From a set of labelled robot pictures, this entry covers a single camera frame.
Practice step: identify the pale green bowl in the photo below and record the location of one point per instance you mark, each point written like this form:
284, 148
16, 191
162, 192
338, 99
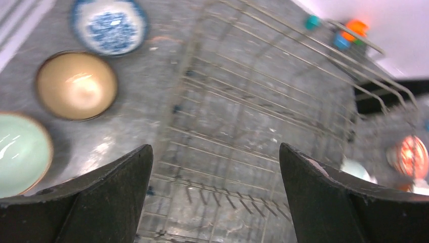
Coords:
26, 153

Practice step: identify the green toy block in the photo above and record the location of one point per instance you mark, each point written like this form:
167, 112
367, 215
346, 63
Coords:
358, 42

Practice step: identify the white blue rimmed bowl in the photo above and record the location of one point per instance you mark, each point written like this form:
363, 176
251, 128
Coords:
109, 28

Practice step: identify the dark brown banded bowl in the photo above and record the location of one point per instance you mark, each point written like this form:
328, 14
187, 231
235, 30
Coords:
76, 85

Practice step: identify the small teal block on rack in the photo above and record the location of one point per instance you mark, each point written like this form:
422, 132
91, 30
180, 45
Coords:
312, 22

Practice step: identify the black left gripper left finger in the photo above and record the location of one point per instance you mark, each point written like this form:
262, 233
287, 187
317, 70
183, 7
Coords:
103, 205

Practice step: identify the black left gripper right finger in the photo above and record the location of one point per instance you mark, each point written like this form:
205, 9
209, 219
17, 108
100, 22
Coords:
328, 205

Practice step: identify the grey wire dish rack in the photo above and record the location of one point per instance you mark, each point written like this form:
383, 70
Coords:
251, 78

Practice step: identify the light green ribbed bowl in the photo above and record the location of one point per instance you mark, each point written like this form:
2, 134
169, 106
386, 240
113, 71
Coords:
354, 168

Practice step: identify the white bowl orange pattern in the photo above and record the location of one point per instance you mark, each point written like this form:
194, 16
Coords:
409, 157

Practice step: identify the orange curved toy block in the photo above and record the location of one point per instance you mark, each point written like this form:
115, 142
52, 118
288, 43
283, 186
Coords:
356, 26

